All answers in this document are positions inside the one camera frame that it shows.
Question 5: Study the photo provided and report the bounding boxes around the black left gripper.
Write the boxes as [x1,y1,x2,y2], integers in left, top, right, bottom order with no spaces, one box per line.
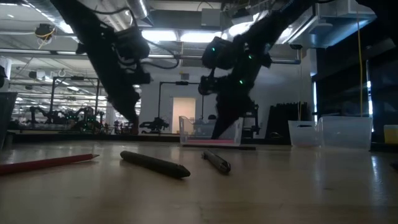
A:
[76,26,152,126]

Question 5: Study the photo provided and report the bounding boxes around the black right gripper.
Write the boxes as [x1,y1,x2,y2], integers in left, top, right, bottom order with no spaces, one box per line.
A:
[198,34,272,140]

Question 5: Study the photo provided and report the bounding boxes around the clear plastic bin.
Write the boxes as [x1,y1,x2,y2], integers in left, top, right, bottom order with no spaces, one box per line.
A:
[178,115,245,147]

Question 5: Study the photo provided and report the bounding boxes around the black pen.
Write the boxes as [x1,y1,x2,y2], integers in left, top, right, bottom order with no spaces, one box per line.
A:
[201,149,232,175]
[119,150,192,180]

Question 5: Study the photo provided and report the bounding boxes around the red pencil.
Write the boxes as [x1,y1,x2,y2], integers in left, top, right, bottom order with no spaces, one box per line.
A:
[0,153,100,177]

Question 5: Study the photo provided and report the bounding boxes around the black equipment cart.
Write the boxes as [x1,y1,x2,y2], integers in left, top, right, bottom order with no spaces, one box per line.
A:
[243,102,261,139]

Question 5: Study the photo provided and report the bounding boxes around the black folded panels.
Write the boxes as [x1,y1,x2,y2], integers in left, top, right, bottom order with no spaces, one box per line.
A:
[265,101,313,146]

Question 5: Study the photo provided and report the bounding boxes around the horizontal metal pipe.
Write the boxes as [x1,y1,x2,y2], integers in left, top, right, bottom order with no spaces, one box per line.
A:
[0,48,302,65]

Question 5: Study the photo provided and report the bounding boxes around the black background robot station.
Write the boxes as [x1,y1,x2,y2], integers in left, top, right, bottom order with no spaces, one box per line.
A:
[29,105,105,131]

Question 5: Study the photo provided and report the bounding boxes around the small white plastic bin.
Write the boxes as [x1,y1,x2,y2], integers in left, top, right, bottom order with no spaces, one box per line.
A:
[287,120,323,147]

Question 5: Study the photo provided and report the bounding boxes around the ceiling light panel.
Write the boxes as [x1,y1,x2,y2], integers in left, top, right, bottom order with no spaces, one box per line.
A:
[141,29,178,42]
[180,30,223,44]

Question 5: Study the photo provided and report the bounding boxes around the grey ceiling box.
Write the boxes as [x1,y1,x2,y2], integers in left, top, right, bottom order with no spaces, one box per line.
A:
[201,8,222,27]

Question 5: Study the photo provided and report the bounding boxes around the large white plastic bin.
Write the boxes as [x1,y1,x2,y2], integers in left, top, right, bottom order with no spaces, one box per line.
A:
[317,116,373,151]

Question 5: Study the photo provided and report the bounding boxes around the dark monitor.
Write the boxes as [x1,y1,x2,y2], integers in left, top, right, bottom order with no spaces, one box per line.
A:
[0,91,18,147]

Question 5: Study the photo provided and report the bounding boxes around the metal ventilation hood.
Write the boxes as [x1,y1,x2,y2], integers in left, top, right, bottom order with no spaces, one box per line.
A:
[223,0,377,49]

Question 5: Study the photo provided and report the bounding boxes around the yellow container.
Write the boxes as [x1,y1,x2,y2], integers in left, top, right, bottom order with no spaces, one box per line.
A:
[383,124,398,144]

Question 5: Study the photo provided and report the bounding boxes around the black frame stand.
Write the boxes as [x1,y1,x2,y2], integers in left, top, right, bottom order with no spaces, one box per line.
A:
[157,81,205,119]
[49,76,101,122]

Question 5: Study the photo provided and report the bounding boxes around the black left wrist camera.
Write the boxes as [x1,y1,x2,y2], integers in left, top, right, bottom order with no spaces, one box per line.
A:
[114,26,152,62]

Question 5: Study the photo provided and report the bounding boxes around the round spiral ventilation duct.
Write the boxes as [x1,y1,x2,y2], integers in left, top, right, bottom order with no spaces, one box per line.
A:
[127,0,153,26]

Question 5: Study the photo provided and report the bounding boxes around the black ceiling cable reel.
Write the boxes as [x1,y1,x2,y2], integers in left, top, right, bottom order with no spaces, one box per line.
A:
[34,23,56,41]

